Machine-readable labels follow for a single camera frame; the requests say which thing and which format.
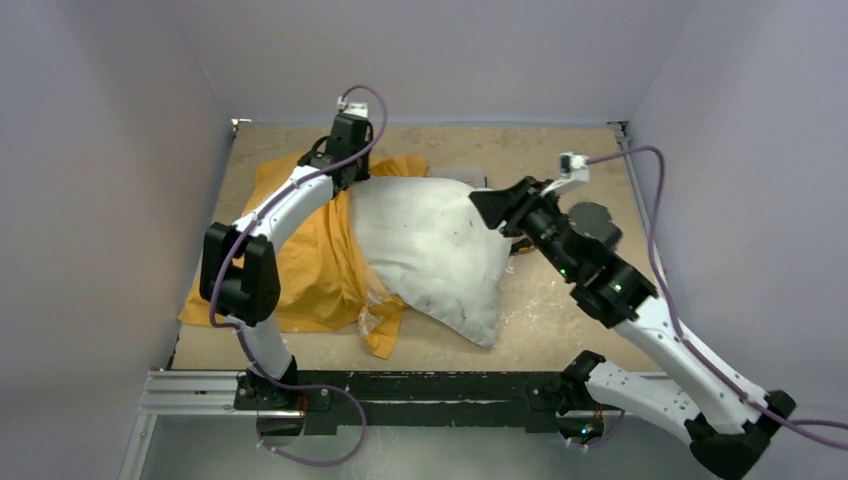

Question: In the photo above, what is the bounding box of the white pillow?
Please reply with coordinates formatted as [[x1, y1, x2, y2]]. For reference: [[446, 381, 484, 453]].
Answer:
[[349, 176, 511, 348]]

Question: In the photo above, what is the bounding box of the orange Mickey Mouse pillowcase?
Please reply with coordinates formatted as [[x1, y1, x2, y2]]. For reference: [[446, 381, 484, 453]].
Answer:
[[178, 153, 428, 359]]

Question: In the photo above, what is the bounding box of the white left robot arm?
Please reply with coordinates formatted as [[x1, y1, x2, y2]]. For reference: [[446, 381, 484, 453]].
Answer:
[[199, 111, 382, 409]]

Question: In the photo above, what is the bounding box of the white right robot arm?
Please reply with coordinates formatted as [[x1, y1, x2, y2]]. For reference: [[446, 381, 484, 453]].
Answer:
[[470, 177, 796, 479]]

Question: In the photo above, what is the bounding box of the black yellow screwdriver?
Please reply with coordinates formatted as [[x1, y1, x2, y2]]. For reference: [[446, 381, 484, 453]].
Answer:
[[510, 238, 534, 256]]

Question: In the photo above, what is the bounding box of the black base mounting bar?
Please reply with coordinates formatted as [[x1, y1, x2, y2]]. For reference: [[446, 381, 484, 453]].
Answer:
[[233, 369, 631, 439]]

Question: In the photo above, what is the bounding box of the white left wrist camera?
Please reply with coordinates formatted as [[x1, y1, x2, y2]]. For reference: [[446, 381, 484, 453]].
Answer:
[[336, 96, 370, 119]]

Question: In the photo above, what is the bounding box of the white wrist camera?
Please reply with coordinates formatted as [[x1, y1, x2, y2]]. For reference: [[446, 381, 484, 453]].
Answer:
[[541, 152, 590, 196], [336, 96, 370, 119]]

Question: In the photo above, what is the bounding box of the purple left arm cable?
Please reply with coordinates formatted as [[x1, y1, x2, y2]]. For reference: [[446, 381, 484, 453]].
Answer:
[[209, 85, 390, 399]]

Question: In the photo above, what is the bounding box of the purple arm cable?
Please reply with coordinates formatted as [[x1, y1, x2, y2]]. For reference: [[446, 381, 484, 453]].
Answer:
[[209, 85, 390, 399], [586, 145, 848, 453]]

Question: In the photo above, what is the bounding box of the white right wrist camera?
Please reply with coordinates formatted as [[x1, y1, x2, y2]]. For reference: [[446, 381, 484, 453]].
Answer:
[[541, 152, 590, 196]]

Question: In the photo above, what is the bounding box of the aluminium frame rail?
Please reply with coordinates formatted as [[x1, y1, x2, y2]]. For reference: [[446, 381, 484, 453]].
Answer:
[[609, 121, 740, 480]]

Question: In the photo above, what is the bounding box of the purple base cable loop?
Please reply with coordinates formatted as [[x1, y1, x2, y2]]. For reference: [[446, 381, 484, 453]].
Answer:
[[255, 384, 368, 469]]

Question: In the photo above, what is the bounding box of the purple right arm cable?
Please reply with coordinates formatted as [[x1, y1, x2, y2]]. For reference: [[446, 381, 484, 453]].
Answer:
[[586, 145, 848, 453]]

